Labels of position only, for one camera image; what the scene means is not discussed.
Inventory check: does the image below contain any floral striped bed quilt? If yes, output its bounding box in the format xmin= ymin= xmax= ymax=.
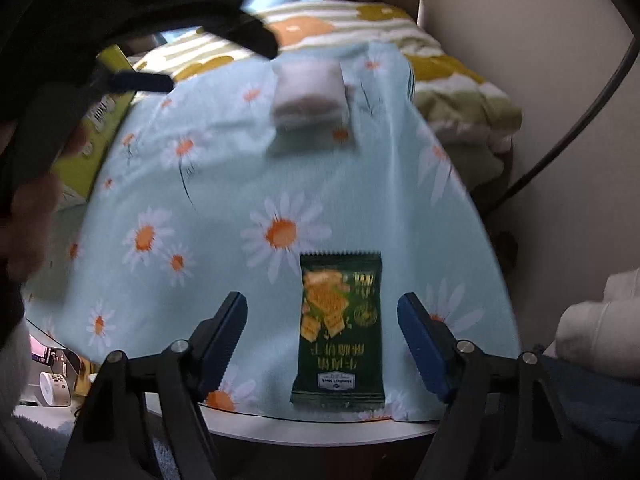
xmin=127 ymin=0 xmax=524 ymax=191

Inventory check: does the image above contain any black metal stand pole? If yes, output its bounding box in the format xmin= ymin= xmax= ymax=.
xmin=499 ymin=34 xmax=640 ymax=206

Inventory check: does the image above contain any floral daisy tablecloth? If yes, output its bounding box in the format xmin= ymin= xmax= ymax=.
xmin=22 ymin=41 xmax=522 ymax=424

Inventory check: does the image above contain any dark green cracker packet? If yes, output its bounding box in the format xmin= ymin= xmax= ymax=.
xmin=290 ymin=252 xmax=385 ymax=411

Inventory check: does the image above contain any white square pastry packet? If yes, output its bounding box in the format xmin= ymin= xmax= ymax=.
xmin=268 ymin=58 xmax=356 ymax=156

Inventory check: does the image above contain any green cardboard box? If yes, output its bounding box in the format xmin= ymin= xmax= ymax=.
xmin=52 ymin=43 xmax=139 ymax=212

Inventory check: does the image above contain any person left hand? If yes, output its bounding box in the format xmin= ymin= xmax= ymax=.
xmin=0 ymin=123 xmax=91 ymax=283

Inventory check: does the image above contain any white folded towel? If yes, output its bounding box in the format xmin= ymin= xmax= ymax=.
xmin=544 ymin=269 xmax=640 ymax=380

